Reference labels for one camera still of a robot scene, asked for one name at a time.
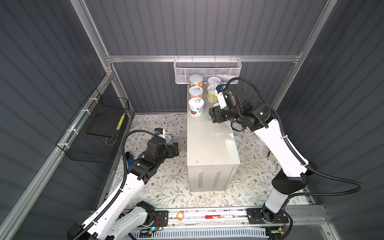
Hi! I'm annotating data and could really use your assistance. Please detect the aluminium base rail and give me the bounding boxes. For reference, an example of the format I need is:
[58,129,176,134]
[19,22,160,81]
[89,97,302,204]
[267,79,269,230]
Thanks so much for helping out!
[128,206,301,229]

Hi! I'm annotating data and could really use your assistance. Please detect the pink label food can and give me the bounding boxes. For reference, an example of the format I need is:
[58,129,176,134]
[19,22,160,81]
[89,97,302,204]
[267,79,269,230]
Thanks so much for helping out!
[207,77,222,86]

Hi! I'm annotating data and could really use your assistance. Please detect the orange rubber band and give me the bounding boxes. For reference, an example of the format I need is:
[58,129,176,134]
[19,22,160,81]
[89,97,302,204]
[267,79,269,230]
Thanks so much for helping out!
[176,212,185,222]

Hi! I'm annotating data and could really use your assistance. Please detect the orange yellow label can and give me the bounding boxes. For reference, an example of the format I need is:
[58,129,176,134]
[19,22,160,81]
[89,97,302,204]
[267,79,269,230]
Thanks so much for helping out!
[189,74,204,88]

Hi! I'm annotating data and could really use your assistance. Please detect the blue lighter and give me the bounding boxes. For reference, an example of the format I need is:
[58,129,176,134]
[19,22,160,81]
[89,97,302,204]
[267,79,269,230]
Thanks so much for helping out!
[125,152,132,168]

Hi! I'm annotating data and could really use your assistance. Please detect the tubes in mesh basket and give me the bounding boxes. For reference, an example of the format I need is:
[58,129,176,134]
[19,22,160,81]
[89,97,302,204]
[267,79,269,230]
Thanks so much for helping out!
[216,74,237,84]

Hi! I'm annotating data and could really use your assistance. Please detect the black wire wall basket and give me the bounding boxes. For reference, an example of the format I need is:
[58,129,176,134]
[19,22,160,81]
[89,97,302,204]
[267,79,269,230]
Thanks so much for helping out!
[57,90,130,164]

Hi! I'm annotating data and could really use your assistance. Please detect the beige metal cabinet counter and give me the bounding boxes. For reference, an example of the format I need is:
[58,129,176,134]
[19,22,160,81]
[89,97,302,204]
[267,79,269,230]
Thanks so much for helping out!
[187,92,241,192]

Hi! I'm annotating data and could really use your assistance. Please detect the silver can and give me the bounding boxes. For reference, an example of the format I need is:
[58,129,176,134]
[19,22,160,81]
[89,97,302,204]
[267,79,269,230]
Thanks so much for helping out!
[188,97,205,117]
[165,135,172,144]

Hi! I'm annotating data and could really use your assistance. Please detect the red white marker pen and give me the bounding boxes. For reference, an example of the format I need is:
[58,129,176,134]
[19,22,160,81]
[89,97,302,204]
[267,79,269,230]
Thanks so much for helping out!
[205,215,235,220]

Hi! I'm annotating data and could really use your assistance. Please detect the white wire mesh basket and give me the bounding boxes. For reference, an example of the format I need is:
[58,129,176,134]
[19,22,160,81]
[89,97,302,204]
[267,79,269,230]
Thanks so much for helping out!
[173,57,242,85]

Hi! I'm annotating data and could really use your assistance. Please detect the peach label food can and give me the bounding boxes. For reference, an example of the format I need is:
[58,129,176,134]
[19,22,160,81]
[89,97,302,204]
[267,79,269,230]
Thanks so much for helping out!
[189,86,204,99]

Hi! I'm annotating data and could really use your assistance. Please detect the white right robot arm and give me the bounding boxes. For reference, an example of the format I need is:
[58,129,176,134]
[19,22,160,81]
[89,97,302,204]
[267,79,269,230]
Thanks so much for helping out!
[209,77,364,223]

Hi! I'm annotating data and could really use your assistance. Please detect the pale green flat box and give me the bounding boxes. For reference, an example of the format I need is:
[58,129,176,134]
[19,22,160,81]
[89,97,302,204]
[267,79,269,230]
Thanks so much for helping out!
[268,153,277,163]

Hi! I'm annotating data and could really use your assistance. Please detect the green label food can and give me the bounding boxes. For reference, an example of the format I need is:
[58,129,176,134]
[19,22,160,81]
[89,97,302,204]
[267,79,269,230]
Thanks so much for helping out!
[207,85,218,103]

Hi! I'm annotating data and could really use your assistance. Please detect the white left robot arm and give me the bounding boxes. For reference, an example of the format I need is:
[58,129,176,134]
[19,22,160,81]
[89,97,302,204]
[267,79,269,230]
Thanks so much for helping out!
[67,128,179,240]

